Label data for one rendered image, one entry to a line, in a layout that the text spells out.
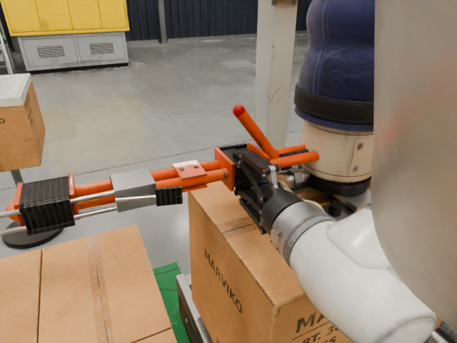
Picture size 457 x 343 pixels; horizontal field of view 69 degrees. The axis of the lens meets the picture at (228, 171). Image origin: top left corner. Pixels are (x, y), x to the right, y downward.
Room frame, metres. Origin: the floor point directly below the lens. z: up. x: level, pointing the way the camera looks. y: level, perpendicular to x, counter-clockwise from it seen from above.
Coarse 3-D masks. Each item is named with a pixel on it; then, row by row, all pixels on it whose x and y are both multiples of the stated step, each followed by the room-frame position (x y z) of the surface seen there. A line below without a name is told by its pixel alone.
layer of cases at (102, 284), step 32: (32, 256) 1.04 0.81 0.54; (64, 256) 1.04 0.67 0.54; (96, 256) 1.04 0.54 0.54; (128, 256) 1.04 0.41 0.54; (0, 288) 0.87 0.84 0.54; (32, 288) 0.87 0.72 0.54; (64, 288) 0.87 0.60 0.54; (96, 288) 0.87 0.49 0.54; (128, 288) 0.87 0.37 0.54; (0, 320) 0.74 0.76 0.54; (32, 320) 0.74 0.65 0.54; (64, 320) 0.74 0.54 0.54; (96, 320) 0.74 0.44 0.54; (128, 320) 0.74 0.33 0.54; (160, 320) 0.74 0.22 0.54
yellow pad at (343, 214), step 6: (324, 204) 0.63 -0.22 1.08; (330, 204) 0.58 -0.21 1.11; (336, 204) 0.58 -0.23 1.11; (342, 204) 0.59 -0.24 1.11; (324, 210) 0.60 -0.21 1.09; (330, 210) 0.58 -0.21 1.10; (336, 210) 0.57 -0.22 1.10; (342, 210) 0.60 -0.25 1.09; (348, 210) 0.60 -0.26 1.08; (336, 216) 0.57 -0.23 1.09; (342, 216) 0.57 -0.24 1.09
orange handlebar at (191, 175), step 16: (304, 144) 0.69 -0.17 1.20; (272, 160) 0.60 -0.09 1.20; (288, 160) 0.61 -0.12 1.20; (304, 160) 0.62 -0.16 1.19; (160, 176) 0.54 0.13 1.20; (176, 176) 0.55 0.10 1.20; (192, 176) 0.52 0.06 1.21; (208, 176) 0.54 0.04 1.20; (224, 176) 0.55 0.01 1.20; (80, 192) 0.48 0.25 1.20; (96, 192) 0.49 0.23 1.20; (80, 208) 0.44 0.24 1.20
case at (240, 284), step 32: (192, 192) 0.70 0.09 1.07; (224, 192) 0.70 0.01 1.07; (192, 224) 0.69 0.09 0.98; (224, 224) 0.57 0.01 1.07; (192, 256) 0.69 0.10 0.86; (224, 256) 0.52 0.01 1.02; (256, 256) 0.47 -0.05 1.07; (192, 288) 0.70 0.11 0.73; (224, 288) 0.52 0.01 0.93; (256, 288) 0.41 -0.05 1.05; (288, 288) 0.40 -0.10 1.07; (224, 320) 0.51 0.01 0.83; (256, 320) 0.40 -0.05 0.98; (288, 320) 0.37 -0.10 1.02; (320, 320) 0.41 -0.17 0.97
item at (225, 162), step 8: (240, 144) 0.64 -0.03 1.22; (248, 144) 0.65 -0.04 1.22; (216, 152) 0.61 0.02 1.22; (256, 152) 0.61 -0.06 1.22; (264, 152) 0.60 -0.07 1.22; (224, 160) 0.57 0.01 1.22; (232, 168) 0.54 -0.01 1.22; (240, 168) 0.54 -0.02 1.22; (232, 176) 0.54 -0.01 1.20; (240, 176) 0.55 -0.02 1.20; (232, 184) 0.54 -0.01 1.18; (240, 184) 0.54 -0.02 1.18; (248, 184) 0.55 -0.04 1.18
